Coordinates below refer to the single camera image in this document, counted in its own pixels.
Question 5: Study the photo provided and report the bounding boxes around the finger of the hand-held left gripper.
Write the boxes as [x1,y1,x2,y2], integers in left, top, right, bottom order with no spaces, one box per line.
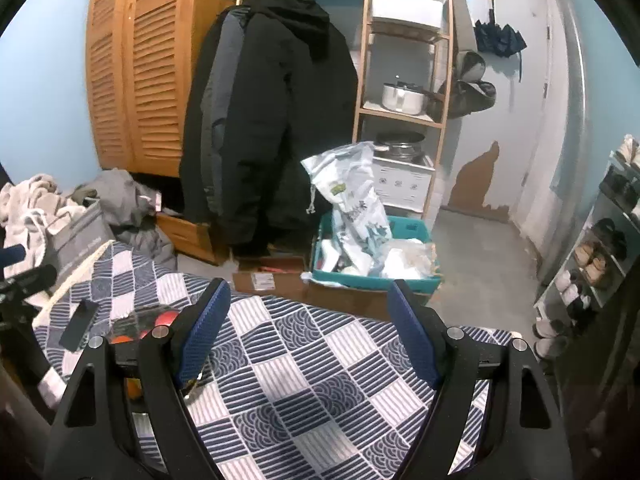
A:
[0,244,27,267]
[0,264,58,297]

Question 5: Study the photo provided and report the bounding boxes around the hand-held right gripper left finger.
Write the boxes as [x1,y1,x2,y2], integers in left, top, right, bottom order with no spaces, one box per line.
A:
[45,276,232,480]

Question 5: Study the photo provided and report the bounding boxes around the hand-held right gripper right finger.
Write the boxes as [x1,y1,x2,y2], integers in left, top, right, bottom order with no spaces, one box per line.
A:
[387,280,573,480]

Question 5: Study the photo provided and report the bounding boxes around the red apple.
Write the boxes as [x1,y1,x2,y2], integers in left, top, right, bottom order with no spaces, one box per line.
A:
[150,311,180,333]

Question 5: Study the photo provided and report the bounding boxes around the dark glass bowl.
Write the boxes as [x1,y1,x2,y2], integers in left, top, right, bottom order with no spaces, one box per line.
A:
[107,304,206,416]

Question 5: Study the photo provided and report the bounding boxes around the grey tote bag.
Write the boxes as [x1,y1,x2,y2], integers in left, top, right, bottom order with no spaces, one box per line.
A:
[47,200,117,281]

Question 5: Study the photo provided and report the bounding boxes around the black phone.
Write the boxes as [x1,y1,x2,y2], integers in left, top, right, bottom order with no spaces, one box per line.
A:
[59,300,99,352]

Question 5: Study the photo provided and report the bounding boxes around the teal plastic basket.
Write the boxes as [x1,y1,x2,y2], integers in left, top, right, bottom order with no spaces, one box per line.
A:
[309,211,445,293]

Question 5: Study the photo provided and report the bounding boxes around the clear plastic bag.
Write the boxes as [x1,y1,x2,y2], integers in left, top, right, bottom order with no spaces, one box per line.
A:
[382,240,441,279]

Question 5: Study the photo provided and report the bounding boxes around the large cardboard box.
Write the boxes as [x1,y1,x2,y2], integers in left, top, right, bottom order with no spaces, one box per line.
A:
[305,272,436,321]

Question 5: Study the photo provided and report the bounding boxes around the cardboard box with red label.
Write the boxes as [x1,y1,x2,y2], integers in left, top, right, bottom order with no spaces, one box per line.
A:
[232,255,308,296]

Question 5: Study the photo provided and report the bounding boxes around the wooden drawer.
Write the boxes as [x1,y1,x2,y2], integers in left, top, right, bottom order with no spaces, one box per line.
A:
[156,212,228,266]

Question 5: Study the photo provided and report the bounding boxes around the blue white patterned tablecloth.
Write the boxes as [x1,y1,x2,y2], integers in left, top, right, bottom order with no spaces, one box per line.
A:
[32,241,523,480]

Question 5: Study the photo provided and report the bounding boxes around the grey clothes pile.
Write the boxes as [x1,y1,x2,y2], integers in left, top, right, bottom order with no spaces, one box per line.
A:
[67,169,178,271]

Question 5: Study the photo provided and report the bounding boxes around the printed white plastic bag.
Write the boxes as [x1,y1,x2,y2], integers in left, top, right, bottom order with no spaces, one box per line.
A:
[301,141,393,276]

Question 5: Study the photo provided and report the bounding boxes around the shoe rack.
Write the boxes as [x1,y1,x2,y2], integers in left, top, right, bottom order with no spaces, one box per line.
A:
[532,135,640,361]

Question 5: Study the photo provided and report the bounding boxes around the white patterned box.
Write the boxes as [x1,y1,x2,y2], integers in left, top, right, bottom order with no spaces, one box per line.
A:
[372,155,435,211]

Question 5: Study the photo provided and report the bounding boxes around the black jacket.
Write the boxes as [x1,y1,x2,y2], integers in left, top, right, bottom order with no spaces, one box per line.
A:
[179,15,226,228]

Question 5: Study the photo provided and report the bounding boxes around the steel pot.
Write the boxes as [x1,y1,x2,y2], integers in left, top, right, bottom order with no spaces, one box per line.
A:
[375,131,426,161]

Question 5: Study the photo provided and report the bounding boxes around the rows of shoes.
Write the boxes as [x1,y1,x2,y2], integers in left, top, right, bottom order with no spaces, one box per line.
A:
[532,135,640,358]

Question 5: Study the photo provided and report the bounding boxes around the black hooded coat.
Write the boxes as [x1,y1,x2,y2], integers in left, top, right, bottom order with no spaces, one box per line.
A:
[220,0,358,256]

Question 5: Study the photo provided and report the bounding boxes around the grey jacket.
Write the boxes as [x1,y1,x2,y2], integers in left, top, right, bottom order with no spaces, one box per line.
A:
[200,7,248,216]

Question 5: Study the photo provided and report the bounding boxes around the wooden louvered wardrobe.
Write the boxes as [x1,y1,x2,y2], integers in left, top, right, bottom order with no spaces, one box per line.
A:
[85,0,236,181]

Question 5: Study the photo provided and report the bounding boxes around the dark hanging bag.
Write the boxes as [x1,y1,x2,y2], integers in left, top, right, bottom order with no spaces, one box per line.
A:
[427,50,497,120]

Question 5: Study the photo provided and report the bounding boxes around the white door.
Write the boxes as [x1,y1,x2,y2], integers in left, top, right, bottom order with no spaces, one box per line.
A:
[507,0,558,241]

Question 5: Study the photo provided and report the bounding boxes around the wooden shelf rack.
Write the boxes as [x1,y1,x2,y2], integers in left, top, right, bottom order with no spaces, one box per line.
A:
[352,0,456,221]

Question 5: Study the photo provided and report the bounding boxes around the dark blue umbrella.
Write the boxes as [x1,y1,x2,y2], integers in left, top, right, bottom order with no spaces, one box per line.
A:
[474,19,527,58]

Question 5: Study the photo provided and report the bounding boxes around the white storage box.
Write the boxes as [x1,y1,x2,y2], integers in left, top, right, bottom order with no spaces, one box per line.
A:
[371,0,446,31]

